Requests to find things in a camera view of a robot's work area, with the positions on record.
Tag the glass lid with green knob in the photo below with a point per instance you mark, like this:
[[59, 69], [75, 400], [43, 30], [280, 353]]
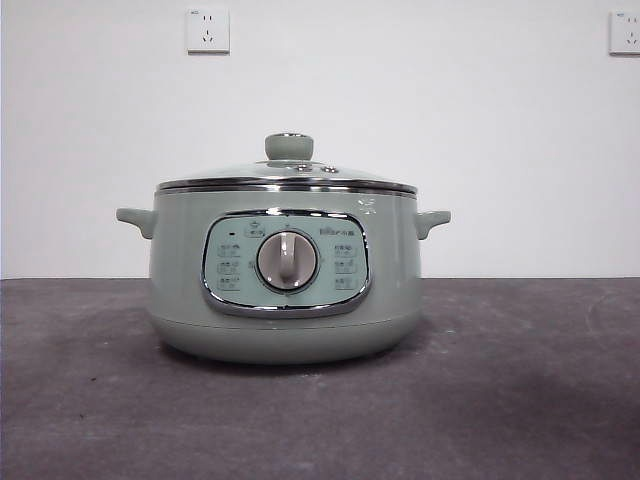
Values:
[[289, 147]]

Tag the pale green electric pot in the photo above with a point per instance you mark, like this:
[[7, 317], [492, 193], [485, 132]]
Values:
[[285, 325]]

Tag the white wall socket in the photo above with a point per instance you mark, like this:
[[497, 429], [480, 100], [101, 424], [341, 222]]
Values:
[[208, 31], [625, 32]]

